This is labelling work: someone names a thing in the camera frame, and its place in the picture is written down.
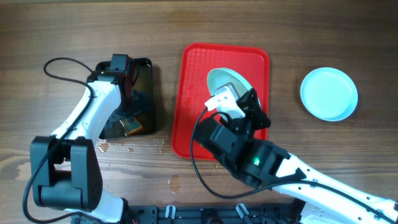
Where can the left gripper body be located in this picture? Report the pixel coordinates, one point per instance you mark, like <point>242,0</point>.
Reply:
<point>137,103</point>

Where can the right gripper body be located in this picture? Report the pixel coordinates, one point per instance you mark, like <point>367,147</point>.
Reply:
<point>253,121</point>

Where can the green and orange sponge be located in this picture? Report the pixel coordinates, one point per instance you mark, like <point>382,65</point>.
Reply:
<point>131,126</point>

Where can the light blue plate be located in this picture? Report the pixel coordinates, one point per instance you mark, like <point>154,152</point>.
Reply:
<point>219,77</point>
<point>329,94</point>

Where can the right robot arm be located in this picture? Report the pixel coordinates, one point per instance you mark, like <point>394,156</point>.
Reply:
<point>229,135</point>

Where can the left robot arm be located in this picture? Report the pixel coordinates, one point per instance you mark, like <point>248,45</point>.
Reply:
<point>118,102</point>

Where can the black tray with water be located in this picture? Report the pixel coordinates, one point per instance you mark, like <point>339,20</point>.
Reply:
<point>142,80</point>

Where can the red plastic serving tray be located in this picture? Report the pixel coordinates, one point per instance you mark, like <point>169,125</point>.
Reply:
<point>197,61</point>

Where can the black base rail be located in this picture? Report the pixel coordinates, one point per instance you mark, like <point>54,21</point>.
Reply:
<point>266,214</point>

